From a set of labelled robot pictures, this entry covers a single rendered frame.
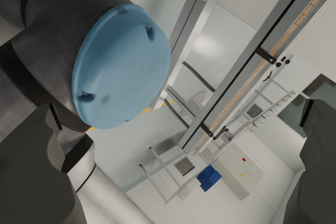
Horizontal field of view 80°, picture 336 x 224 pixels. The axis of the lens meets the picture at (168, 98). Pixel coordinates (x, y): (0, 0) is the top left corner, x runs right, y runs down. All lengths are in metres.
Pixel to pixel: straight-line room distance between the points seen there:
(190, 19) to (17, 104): 1.00
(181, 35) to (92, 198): 1.00
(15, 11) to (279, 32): 0.81
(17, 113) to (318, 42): 1.45
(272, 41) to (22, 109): 0.84
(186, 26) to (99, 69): 0.99
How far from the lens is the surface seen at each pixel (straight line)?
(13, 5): 0.30
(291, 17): 0.90
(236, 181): 6.43
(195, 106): 3.56
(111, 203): 0.25
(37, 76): 0.19
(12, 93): 0.20
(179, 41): 1.16
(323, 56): 1.49
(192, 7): 1.12
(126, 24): 0.18
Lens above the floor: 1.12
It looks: 24 degrees down
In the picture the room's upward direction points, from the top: 137 degrees clockwise
